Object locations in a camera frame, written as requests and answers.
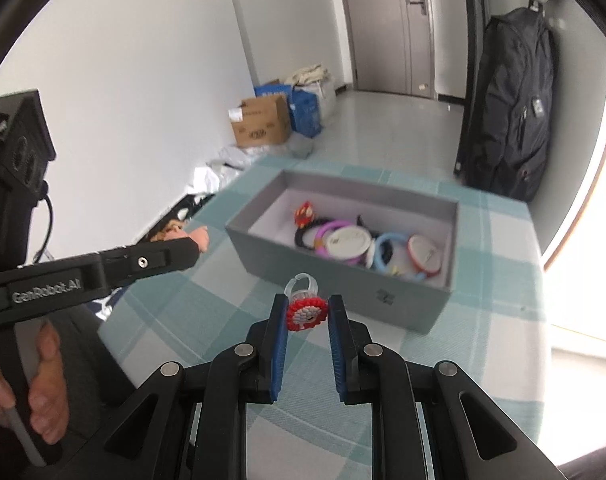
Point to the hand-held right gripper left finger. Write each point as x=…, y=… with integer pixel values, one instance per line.
x=280, y=345

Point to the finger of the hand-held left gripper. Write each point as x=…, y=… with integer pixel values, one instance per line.
x=153, y=262

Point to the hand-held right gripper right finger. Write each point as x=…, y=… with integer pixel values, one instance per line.
x=338, y=355

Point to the pink pig toy charm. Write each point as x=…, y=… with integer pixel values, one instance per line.
x=199, y=237

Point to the grey cardboard box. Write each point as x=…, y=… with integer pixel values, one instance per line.
x=358, y=290

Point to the white round badge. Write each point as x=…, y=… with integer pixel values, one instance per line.
x=348, y=241

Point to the red rimmed round badge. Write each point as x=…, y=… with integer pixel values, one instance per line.
x=423, y=252

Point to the red orange cartoon charm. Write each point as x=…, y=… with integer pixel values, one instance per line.
x=305, y=212

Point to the person's left hand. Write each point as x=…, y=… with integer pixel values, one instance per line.
x=48, y=405

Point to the person's dark clothing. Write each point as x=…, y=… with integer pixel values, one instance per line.
x=93, y=350

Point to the crumpled white plastic sheet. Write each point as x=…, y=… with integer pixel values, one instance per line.
x=225, y=165

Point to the green white checked tablecloth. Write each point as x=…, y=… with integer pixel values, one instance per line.
x=483, y=360

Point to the brown cardboard carton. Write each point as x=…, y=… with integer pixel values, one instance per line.
x=263, y=122

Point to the blue carton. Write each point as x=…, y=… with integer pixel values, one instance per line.
x=307, y=112

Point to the white tote bag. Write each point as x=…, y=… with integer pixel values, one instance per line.
x=313, y=77

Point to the black backpack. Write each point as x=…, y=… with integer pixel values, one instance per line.
x=513, y=110

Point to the black metal rack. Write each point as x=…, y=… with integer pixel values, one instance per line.
x=470, y=60

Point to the grey door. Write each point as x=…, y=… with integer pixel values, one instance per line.
x=383, y=25

